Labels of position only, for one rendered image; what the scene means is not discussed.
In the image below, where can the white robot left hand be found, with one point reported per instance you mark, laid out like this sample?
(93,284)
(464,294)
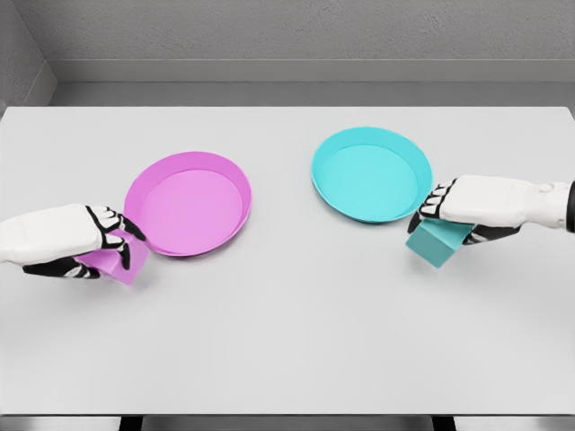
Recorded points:
(54,233)

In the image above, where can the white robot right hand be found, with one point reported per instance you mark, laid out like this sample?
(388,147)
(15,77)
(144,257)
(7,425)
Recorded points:
(489,199)

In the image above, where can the teal block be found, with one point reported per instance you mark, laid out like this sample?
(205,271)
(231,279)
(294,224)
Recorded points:
(431,249)

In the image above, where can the pink block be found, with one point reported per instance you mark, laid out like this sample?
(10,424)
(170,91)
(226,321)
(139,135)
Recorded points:
(137,262)

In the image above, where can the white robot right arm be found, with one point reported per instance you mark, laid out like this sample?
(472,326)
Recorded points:
(552,204)

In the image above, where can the cyan plate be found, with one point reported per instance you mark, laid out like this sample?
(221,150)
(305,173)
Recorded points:
(368,179)

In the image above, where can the pink plate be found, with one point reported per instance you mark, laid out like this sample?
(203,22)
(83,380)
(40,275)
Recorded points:
(193,211)

